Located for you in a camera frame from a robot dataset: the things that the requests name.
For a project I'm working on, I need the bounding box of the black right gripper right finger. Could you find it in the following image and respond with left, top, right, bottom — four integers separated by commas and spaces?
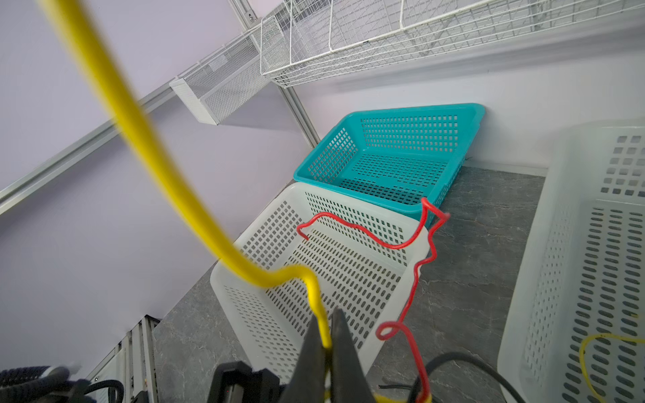
330, 308, 376, 403

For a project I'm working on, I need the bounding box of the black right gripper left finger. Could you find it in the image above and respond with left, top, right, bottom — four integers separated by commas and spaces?
279, 317, 327, 402

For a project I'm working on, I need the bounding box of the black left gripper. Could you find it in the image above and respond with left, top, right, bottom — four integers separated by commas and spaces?
207, 361, 282, 403

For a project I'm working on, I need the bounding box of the red cable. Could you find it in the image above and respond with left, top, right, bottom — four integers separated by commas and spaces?
296, 197, 450, 403

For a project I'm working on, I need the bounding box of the black cable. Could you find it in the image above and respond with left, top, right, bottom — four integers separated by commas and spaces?
377, 351, 527, 403

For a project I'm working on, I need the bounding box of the yellow cable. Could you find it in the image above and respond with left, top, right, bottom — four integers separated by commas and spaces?
578, 314, 645, 403
37, 0, 434, 403

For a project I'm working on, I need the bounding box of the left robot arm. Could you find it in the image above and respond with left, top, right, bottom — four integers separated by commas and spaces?
1, 361, 285, 402

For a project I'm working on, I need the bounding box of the white plastic basket near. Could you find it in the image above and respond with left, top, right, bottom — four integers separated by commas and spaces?
211, 182, 429, 383

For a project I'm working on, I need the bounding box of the white plastic basket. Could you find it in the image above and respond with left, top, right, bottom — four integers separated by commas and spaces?
211, 182, 429, 383
497, 119, 644, 402

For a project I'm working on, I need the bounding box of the teal plastic basket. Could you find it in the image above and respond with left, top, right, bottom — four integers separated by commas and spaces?
294, 103, 485, 219

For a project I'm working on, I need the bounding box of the white plastic basket far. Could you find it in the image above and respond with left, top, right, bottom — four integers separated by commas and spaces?
497, 119, 644, 402

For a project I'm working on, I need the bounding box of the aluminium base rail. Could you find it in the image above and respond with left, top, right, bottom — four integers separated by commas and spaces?
89, 315, 160, 402

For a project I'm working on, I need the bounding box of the white mesh wall box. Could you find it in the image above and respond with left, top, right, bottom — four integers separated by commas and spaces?
170, 27, 270, 125

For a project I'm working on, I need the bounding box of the white wire wall shelf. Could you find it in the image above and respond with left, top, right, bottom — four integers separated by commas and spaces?
259, 1, 644, 87

